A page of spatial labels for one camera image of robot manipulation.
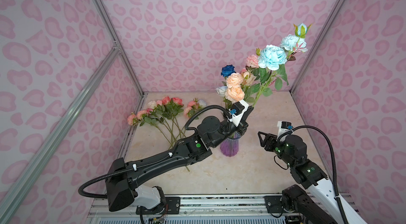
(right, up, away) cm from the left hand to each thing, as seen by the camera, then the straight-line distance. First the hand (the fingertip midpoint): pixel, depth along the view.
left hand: (253, 104), depth 57 cm
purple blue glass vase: (-4, -24, +35) cm, 42 cm away
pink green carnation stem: (-61, -8, +46) cm, 76 cm away
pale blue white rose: (-20, +1, +51) cm, 55 cm away
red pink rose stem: (-42, -2, +51) cm, 66 cm away
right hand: (+10, -13, +18) cm, 25 cm away
